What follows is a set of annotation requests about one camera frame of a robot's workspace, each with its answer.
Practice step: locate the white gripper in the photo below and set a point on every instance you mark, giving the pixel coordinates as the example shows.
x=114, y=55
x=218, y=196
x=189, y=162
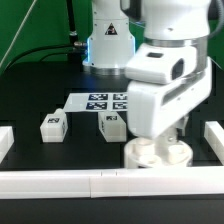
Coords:
x=152, y=108

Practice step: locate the white front barrier bar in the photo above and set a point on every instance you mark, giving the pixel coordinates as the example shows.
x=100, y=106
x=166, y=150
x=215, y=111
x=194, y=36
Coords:
x=111, y=183

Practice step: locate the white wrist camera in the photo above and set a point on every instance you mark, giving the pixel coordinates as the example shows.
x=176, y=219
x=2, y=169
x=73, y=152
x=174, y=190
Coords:
x=155, y=65

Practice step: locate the white round stool seat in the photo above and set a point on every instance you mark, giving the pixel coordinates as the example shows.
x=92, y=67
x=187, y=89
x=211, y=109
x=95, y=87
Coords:
x=162, y=152

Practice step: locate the white barrier block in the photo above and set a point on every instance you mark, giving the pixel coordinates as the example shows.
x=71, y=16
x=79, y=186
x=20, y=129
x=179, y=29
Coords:
x=6, y=140
x=214, y=134

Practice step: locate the white left barrier block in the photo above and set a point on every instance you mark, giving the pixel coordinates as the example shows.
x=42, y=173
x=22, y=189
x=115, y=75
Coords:
x=6, y=140

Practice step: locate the white right barrier block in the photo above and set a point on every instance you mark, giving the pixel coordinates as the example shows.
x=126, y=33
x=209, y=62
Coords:
x=214, y=134

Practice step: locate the white marker sheet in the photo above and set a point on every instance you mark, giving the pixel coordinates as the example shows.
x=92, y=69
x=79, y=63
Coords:
x=95, y=102

